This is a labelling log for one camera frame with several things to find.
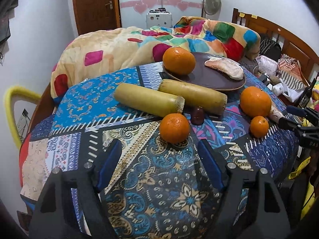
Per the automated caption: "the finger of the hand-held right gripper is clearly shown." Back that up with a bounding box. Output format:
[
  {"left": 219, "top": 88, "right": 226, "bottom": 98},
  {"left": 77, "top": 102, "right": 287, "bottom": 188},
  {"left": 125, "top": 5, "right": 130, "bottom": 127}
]
[
  {"left": 278, "top": 117, "right": 309, "bottom": 132},
  {"left": 286, "top": 105, "right": 319, "bottom": 127}
]

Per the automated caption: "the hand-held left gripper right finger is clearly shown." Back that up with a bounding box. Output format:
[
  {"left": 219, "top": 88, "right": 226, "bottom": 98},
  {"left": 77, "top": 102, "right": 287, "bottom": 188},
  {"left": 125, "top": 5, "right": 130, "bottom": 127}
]
[{"left": 197, "top": 138, "right": 292, "bottom": 239}]

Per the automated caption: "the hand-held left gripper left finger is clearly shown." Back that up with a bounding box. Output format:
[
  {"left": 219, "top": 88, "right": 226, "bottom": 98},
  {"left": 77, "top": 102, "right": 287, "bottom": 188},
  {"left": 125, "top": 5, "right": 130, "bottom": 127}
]
[{"left": 29, "top": 138, "right": 123, "bottom": 239}]

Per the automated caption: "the small orange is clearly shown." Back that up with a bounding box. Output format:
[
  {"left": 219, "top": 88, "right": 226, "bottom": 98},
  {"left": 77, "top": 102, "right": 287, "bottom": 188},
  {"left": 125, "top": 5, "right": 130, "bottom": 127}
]
[{"left": 250, "top": 116, "right": 270, "bottom": 138}]

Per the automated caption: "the small dark red fruit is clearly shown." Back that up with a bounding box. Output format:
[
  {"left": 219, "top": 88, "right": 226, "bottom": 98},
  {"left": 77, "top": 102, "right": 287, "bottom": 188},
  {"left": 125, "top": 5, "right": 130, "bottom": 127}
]
[{"left": 191, "top": 107, "right": 205, "bottom": 125}]

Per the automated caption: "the yellow sugarcane piece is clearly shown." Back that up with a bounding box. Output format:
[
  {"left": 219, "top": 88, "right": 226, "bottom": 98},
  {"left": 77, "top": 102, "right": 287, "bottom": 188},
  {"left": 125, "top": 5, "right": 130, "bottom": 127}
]
[
  {"left": 114, "top": 83, "right": 185, "bottom": 118},
  {"left": 158, "top": 79, "right": 228, "bottom": 115}
]

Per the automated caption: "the brown round plate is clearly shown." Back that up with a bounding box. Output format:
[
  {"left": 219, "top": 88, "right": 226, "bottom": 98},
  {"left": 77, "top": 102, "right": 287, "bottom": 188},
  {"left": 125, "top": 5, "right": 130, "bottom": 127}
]
[{"left": 162, "top": 52, "right": 246, "bottom": 91}]

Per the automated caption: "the dark wine bottle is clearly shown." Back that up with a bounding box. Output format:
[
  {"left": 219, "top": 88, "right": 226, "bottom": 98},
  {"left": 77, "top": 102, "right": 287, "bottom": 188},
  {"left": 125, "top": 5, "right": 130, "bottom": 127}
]
[{"left": 298, "top": 78, "right": 317, "bottom": 109}]

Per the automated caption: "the yellow green toy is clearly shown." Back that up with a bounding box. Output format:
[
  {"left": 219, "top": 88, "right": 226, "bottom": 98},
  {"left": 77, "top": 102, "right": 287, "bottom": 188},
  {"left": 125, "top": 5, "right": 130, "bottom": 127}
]
[{"left": 310, "top": 78, "right": 319, "bottom": 110}]

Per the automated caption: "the striped bag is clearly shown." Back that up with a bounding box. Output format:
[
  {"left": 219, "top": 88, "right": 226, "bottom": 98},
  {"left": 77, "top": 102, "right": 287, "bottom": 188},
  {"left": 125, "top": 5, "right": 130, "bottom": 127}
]
[{"left": 278, "top": 55, "right": 312, "bottom": 90}]

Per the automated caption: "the blue patterned cloth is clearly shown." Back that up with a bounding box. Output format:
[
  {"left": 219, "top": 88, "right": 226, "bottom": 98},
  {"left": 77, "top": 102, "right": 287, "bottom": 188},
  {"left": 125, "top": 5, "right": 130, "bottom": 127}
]
[{"left": 19, "top": 62, "right": 299, "bottom": 239}]

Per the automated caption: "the pink patterned pouch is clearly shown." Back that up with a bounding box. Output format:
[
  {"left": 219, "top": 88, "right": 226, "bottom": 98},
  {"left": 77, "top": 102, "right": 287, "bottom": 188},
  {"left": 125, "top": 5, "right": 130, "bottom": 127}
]
[{"left": 257, "top": 55, "right": 279, "bottom": 76}]

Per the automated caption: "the black backpack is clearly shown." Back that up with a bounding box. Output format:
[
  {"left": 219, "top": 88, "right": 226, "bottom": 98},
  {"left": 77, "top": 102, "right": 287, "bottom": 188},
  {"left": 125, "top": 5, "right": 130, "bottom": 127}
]
[{"left": 260, "top": 38, "right": 282, "bottom": 61}]

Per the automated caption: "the wooden bed headboard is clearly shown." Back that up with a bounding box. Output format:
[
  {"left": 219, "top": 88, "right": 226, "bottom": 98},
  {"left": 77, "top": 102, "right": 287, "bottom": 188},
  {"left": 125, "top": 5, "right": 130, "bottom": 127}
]
[{"left": 232, "top": 8, "right": 319, "bottom": 80}]

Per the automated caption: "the colourful patchwork blanket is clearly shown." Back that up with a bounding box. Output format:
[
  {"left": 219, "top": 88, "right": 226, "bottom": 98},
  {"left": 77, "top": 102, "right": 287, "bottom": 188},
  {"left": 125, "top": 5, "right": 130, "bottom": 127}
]
[{"left": 50, "top": 16, "right": 261, "bottom": 105}]

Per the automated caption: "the standing fan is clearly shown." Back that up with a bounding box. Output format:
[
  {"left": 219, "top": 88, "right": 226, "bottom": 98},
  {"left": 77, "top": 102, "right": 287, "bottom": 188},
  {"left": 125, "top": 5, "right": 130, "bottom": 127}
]
[{"left": 202, "top": 0, "right": 222, "bottom": 20}]

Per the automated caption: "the white bedside cabinet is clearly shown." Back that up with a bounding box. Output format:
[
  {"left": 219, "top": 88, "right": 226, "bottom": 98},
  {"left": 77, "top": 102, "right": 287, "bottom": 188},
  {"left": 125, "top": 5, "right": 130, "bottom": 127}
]
[{"left": 146, "top": 8, "right": 173, "bottom": 28}]

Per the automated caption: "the brown wooden door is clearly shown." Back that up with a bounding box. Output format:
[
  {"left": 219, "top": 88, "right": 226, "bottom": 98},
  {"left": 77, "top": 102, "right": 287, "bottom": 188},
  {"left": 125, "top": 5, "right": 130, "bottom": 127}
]
[{"left": 72, "top": 0, "right": 121, "bottom": 36}]

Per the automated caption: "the dark hanging clothing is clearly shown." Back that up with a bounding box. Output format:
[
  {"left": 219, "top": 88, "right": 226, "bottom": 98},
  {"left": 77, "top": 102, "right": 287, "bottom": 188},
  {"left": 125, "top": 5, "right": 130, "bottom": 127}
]
[{"left": 0, "top": 0, "right": 19, "bottom": 43}]

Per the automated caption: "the yellow strap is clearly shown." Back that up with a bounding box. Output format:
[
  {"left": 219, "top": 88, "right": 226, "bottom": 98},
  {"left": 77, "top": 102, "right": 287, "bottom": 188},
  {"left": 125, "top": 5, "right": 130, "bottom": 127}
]
[{"left": 288, "top": 156, "right": 312, "bottom": 180}]

